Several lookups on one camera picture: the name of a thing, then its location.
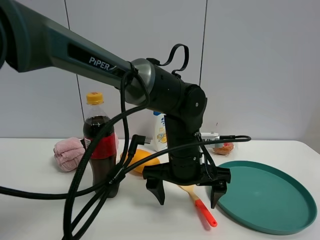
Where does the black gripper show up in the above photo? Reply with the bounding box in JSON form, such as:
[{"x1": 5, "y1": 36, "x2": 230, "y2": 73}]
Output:
[{"x1": 142, "y1": 141, "x2": 231, "y2": 209}]

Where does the wooden spatula orange handle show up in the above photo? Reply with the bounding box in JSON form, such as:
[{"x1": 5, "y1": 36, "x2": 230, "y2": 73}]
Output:
[{"x1": 178, "y1": 185, "x2": 218, "y2": 228}]

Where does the dark green robot arm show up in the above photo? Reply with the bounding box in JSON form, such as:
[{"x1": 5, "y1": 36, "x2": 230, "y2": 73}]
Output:
[{"x1": 0, "y1": 0, "x2": 231, "y2": 207}]

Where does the wrapped muffin with red topping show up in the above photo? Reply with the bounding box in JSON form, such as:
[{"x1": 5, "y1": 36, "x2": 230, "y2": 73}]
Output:
[{"x1": 212, "y1": 142, "x2": 235, "y2": 156}]

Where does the yellow mango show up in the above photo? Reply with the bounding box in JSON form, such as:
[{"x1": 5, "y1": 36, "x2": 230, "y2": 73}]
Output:
[{"x1": 128, "y1": 149, "x2": 160, "y2": 176}]

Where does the white blue shampoo bottle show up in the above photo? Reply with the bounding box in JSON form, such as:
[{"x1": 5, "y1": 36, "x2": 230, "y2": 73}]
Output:
[{"x1": 152, "y1": 111, "x2": 167, "y2": 152}]

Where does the teal round plate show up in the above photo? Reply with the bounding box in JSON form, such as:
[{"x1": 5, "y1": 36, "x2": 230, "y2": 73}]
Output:
[{"x1": 217, "y1": 160, "x2": 318, "y2": 236}]

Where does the cola bottle yellow cap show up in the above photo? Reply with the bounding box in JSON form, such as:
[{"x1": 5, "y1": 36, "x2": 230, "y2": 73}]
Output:
[{"x1": 83, "y1": 92, "x2": 117, "y2": 185}]

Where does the pink rolled towel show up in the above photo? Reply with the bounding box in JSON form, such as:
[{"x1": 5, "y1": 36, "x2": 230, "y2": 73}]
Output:
[{"x1": 53, "y1": 137, "x2": 85, "y2": 172}]

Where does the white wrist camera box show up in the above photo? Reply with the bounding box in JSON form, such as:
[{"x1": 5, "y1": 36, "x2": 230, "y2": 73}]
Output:
[{"x1": 200, "y1": 132, "x2": 220, "y2": 142}]

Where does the black braided cable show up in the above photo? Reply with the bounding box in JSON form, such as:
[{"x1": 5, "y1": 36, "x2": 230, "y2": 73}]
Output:
[{"x1": 0, "y1": 69, "x2": 252, "y2": 240}]

